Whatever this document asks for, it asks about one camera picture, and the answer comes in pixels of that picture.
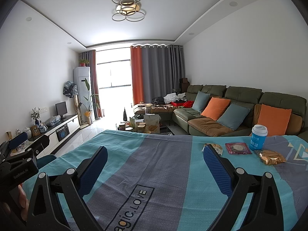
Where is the blue white lidded cup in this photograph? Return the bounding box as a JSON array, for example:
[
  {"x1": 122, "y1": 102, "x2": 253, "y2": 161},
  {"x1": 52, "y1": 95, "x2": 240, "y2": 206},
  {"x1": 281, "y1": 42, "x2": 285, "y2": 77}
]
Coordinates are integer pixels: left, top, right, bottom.
[{"x1": 249, "y1": 125, "x2": 268, "y2": 151}]

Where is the white standing air conditioner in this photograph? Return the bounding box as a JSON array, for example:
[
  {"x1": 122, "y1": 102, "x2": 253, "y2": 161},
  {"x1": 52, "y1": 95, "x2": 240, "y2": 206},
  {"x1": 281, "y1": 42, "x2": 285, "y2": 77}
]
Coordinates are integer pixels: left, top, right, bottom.
[{"x1": 73, "y1": 67, "x2": 91, "y2": 123}]

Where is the green sectional sofa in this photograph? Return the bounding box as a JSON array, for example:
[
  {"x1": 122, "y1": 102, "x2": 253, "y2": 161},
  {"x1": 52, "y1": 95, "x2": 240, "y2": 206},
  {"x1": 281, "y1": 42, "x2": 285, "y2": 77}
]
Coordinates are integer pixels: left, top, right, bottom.
[{"x1": 172, "y1": 85, "x2": 307, "y2": 137}]

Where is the small black monitor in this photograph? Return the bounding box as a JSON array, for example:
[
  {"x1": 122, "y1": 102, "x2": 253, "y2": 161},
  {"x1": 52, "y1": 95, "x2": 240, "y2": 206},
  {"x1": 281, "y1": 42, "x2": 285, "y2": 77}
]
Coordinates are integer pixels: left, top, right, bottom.
[{"x1": 55, "y1": 102, "x2": 67, "y2": 119}]

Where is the plant atop air conditioner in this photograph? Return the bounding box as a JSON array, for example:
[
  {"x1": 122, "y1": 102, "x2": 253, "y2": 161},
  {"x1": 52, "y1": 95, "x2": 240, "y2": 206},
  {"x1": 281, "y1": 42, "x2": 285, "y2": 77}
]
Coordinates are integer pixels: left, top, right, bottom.
[{"x1": 79, "y1": 59, "x2": 89, "y2": 67}]

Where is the orange cushion far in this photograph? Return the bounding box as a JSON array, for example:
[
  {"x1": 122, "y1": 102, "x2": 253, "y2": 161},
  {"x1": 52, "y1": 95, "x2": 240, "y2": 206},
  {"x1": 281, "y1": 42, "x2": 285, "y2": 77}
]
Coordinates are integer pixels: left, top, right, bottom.
[{"x1": 201, "y1": 97, "x2": 231, "y2": 121}]

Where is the pile of clothes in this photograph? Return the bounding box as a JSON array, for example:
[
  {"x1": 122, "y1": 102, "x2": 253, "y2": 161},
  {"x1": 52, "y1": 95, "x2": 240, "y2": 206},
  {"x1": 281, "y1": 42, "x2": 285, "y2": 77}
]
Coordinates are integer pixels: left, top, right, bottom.
[{"x1": 152, "y1": 92, "x2": 194, "y2": 108}]

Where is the small plant blue vase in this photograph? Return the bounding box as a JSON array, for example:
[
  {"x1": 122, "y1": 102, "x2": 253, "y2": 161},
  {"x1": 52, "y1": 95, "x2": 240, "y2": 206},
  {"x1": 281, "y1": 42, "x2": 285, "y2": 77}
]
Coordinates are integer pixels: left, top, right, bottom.
[{"x1": 30, "y1": 107, "x2": 40, "y2": 126}]

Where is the orange cushion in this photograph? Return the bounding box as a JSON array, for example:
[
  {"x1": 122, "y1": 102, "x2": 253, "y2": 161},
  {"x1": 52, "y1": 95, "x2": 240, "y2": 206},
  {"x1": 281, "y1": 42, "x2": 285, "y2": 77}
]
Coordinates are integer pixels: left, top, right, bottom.
[
  {"x1": 253, "y1": 104, "x2": 292, "y2": 136},
  {"x1": 201, "y1": 97, "x2": 231, "y2": 121}
]

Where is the white black TV cabinet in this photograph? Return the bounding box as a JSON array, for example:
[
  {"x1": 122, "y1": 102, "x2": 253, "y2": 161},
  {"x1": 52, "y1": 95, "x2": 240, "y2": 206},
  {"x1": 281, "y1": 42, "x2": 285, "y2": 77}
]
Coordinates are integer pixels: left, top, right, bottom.
[{"x1": 10, "y1": 114, "x2": 80, "y2": 158}]

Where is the covered standing fan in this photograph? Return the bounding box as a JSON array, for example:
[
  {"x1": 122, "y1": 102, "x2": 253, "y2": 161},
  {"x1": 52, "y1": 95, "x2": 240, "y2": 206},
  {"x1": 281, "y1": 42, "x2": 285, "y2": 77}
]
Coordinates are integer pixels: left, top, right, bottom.
[{"x1": 63, "y1": 81, "x2": 81, "y2": 125}]

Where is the blue-grey cushion near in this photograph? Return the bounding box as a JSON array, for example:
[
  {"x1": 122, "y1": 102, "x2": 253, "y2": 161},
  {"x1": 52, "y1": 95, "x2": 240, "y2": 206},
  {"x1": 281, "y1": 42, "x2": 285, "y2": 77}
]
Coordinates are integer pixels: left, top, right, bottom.
[{"x1": 217, "y1": 103, "x2": 250, "y2": 130}]

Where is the teal grey tablecloth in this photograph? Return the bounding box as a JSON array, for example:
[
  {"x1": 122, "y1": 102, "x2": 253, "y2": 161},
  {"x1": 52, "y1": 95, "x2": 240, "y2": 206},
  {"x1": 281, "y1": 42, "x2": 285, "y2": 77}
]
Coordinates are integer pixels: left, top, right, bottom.
[{"x1": 23, "y1": 130, "x2": 307, "y2": 230}]

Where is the orange cushion near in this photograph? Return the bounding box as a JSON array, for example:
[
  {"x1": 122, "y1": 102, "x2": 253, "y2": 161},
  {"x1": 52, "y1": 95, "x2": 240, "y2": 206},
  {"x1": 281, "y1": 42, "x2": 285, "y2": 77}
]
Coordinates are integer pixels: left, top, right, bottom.
[{"x1": 253, "y1": 104, "x2": 292, "y2": 136}]

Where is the cluttered dark coffee table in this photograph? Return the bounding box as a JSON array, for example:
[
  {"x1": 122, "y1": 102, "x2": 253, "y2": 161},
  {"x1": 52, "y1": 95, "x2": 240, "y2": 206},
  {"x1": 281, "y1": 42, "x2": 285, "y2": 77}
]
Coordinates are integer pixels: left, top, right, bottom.
[{"x1": 116, "y1": 114, "x2": 173, "y2": 136}]

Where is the blue-grey cushion far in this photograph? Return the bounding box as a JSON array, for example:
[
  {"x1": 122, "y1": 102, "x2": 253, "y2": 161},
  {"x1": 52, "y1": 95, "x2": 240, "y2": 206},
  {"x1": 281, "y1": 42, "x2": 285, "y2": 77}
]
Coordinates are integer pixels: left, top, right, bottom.
[{"x1": 192, "y1": 91, "x2": 210, "y2": 113}]

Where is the striped left curtain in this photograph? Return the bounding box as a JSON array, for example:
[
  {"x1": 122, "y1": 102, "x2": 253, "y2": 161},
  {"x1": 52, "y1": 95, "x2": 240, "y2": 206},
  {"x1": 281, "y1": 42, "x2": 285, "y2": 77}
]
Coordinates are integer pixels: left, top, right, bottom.
[{"x1": 79, "y1": 50, "x2": 103, "y2": 119}]

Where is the dark red snack packet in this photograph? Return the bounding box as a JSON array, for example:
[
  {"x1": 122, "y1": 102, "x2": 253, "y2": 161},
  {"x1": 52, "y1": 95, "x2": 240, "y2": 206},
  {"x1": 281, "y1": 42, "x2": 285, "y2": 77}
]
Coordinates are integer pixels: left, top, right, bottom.
[{"x1": 225, "y1": 142, "x2": 251, "y2": 154}]

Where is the grey curtain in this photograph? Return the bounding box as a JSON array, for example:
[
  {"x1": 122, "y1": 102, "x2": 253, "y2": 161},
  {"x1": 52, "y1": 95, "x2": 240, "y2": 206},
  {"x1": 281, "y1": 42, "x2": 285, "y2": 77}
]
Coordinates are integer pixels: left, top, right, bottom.
[{"x1": 141, "y1": 45, "x2": 185, "y2": 103}]

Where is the blue-grey cushion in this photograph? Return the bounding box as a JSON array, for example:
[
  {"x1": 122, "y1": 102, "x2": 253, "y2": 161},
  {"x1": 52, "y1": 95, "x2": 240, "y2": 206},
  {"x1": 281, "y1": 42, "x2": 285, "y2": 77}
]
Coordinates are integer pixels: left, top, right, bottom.
[
  {"x1": 192, "y1": 91, "x2": 210, "y2": 113},
  {"x1": 217, "y1": 103, "x2": 250, "y2": 130}
]

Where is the beige snack packet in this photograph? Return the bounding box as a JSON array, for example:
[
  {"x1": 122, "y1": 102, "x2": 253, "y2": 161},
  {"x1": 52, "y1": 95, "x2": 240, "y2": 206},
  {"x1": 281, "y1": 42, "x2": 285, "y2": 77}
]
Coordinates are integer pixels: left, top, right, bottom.
[{"x1": 202, "y1": 143, "x2": 223, "y2": 155}]

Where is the gold snack packet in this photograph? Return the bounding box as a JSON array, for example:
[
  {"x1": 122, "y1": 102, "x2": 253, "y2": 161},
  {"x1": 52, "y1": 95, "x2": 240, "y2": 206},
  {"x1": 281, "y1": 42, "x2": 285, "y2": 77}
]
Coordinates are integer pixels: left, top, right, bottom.
[{"x1": 255, "y1": 150, "x2": 286, "y2": 165}]

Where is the gold ring ceiling lamp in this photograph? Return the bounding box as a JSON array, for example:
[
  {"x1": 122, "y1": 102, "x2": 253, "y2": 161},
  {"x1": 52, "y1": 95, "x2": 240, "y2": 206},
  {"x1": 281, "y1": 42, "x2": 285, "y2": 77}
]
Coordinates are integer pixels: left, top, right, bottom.
[{"x1": 111, "y1": 0, "x2": 146, "y2": 23}]

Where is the orange curtain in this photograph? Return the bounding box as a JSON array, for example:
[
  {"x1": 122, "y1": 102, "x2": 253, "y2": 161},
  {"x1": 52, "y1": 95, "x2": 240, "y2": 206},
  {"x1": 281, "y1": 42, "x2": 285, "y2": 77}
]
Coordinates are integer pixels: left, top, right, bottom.
[{"x1": 131, "y1": 46, "x2": 144, "y2": 105}]

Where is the brown seat pad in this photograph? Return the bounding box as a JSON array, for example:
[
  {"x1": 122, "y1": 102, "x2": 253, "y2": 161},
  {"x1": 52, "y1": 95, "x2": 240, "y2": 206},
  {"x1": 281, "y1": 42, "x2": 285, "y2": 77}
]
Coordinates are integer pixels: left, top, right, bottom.
[{"x1": 188, "y1": 117, "x2": 233, "y2": 137}]

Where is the tall green potted plant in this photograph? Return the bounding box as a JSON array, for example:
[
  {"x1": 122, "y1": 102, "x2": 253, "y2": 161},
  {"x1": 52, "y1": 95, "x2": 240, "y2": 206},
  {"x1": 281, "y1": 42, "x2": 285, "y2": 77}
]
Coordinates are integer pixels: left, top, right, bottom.
[{"x1": 78, "y1": 77, "x2": 100, "y2": 125}]

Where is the left hand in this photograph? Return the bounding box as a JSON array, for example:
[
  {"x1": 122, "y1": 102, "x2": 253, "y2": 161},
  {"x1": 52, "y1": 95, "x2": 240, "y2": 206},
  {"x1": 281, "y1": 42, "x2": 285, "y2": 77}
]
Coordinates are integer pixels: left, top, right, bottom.
[{"x1": 1, "y1": 184, "x2": 29, "y2": 221}]

